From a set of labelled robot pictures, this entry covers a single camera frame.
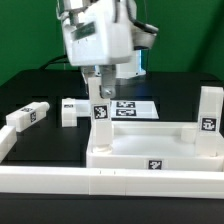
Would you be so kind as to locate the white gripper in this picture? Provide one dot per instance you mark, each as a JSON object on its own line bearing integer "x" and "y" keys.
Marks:
{"x": 104, "y": 39}

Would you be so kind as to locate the white desk top tray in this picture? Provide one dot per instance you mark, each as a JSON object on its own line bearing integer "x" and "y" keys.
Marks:
{"x": 155, "y": 146}

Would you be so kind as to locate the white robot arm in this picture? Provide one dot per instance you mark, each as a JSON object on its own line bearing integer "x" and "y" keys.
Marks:
{"x": 143, "y": 34}

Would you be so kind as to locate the fiducial marker sheet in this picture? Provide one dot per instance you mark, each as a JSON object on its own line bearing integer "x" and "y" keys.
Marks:
{"x": 122, "y": 109}

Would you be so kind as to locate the white U-shaped fence frame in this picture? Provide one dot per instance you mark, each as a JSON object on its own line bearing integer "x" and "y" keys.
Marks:
{"x": 104, "y": 181}

